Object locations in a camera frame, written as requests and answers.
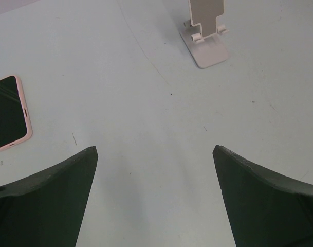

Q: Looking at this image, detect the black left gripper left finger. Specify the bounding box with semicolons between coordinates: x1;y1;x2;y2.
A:
0;146;98;246

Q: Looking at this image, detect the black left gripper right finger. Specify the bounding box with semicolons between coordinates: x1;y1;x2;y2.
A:
213;145;313;246

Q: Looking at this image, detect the silver folding phone stand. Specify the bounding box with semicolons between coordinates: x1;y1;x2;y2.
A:
180;0;229;69

